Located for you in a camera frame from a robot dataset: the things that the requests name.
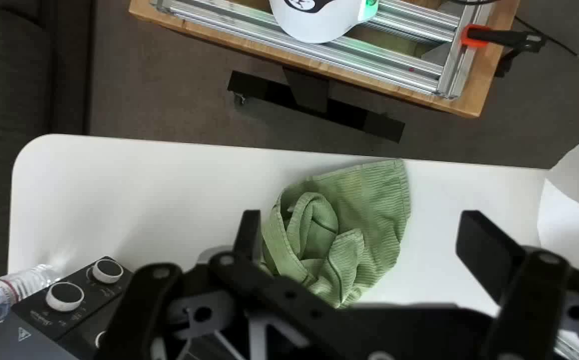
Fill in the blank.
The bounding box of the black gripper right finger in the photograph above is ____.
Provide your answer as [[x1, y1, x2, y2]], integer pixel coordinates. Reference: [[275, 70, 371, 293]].
[[455, 209, 579, 360]]

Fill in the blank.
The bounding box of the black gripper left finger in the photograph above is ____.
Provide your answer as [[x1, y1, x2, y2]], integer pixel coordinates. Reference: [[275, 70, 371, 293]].
[[96, 209, 345, 360]]

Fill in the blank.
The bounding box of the silver black oven knob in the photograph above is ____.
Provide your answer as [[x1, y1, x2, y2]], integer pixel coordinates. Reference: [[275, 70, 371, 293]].
[[44, 280, 86, 315], [90, 257, 127, 287]]

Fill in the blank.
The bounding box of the black silver toaster oven body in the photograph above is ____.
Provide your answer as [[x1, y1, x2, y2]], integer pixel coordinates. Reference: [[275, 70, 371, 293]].
[[0, 257, 171, 360]]

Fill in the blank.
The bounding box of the green cloth towel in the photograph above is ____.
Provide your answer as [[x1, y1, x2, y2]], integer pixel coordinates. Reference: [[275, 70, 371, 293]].
[[257, 158, 415, 308]]

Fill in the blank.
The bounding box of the orange black clamp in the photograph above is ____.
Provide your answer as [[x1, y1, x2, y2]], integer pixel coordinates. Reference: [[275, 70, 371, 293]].
[[459, 24, 547, 76]]

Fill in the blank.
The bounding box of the dark grey couch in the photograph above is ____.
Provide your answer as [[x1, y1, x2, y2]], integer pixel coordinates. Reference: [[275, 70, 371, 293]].
[[0, 0, 96, 287]]

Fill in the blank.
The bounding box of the wooden frame with metal rails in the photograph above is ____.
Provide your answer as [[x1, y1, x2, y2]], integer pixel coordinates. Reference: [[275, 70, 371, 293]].
[[127, 0, 523, 120]]

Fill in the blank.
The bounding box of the aluminium extrusion frame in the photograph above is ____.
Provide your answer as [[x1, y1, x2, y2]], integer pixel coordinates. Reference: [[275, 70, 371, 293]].
[[151, 0, 497, 103]]

